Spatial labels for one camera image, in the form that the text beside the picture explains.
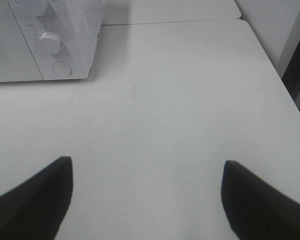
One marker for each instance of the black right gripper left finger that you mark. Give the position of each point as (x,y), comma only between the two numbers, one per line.
(35,209)

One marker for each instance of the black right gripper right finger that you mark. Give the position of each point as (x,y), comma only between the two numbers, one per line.
(254,209)

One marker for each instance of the white microwave door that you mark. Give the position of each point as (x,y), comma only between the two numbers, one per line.
(16,60)

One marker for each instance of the white timer knob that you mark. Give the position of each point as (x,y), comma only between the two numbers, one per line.
(50,42)

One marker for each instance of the white microwave oven body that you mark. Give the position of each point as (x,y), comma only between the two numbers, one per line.
(76,22)

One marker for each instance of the upper white power knob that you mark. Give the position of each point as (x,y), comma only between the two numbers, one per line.
(40,7)

